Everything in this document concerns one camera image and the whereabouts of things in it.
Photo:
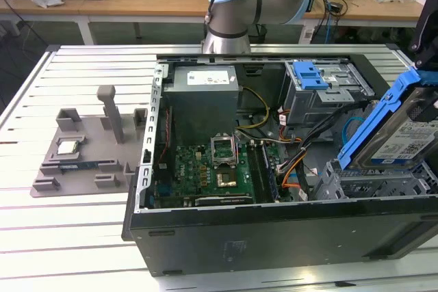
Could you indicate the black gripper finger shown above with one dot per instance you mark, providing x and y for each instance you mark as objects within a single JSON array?
[{"x": 429, "y": 107}]

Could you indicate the hard disk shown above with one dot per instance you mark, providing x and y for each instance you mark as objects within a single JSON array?
[{"x": 393, "y": 141}]

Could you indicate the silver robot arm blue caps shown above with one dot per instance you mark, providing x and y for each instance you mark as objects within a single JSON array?
[{"x": 239, "y": 8}]

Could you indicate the silver disk bay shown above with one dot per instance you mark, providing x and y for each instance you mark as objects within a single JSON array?
[{"x": 328, "y": 182}]

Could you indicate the silver drive cage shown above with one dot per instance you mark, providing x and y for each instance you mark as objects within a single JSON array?
[{"x": 308, "y": 104}]

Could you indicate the blue plastic drive latch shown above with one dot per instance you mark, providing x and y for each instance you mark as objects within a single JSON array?
[{"x": 308, "y": 76}]

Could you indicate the installed RAM stick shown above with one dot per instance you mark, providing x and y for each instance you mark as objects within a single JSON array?
[{"x": 272, "y": 182}]

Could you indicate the black RAM slot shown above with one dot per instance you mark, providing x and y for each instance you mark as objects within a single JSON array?
[
  {"x": 263, "y": 172},
  {"x": 254, "y": 172}
]

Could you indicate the CPU socket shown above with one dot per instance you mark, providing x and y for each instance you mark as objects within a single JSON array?
[{"x": 225, "y": 178}]

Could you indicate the black graphics card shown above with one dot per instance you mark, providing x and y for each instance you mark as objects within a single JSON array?
[{"x": 222, "y": 200}]

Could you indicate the grey power supply unit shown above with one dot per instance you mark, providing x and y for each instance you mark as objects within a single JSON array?
[{"x": 202, "y": 107}]

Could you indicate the black open PC case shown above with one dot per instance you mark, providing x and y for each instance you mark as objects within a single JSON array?
[{"x": 239, "y": 237}]

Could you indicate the green motherboard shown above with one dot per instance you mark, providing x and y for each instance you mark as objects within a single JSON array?
[{"x": 191, "y": 172}]

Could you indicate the black case fan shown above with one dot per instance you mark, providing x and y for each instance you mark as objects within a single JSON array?
[{"x": 161, "y": 141}]

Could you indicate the wooden desk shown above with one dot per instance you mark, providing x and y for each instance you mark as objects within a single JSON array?
[{"x": 137, "y": 1}]

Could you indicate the grey parts rack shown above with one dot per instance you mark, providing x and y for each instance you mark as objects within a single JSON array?
[{"x": 92, "y": 148}]

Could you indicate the blue RAM stick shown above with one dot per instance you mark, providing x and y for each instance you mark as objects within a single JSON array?
[{"x": 78, "y": 166}]

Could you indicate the silver CPU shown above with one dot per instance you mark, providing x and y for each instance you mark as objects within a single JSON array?
[{"x": 68, "y": 148}]

